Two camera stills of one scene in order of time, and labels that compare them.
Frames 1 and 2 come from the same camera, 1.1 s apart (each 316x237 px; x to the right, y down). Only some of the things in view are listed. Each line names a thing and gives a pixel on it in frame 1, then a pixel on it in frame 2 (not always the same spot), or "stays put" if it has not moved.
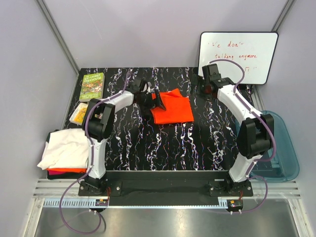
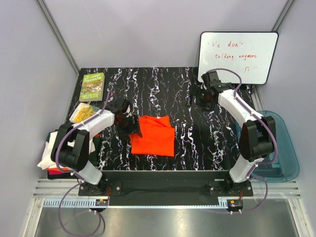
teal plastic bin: (285, 166) stays put
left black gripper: (145, 110) to (134, 128)
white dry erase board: (254, 51) stays put
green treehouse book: (92, 87) stays put
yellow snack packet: (78, 115) stays put
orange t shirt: (177, 108) to (157, 138)
